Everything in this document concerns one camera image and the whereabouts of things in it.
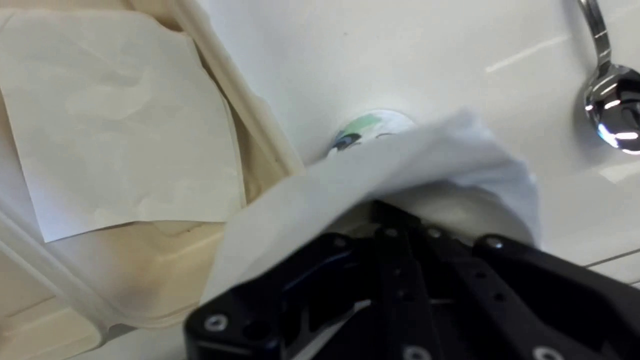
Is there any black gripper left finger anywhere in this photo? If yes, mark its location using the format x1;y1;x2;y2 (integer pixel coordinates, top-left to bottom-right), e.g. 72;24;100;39
181;198;429;360

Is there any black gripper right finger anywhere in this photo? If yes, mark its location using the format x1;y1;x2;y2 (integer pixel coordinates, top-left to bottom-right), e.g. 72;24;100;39
416;229;640;360

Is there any square white paper towel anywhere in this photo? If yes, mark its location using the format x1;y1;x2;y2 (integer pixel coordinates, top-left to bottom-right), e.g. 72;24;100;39
0;9;248;247

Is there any beige clamshell takeout container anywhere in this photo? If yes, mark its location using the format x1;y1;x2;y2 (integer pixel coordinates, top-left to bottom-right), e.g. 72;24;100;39
0;0;307;360

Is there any metal spoon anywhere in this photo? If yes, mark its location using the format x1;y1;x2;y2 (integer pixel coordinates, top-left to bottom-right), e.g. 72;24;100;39
573;0;640;159

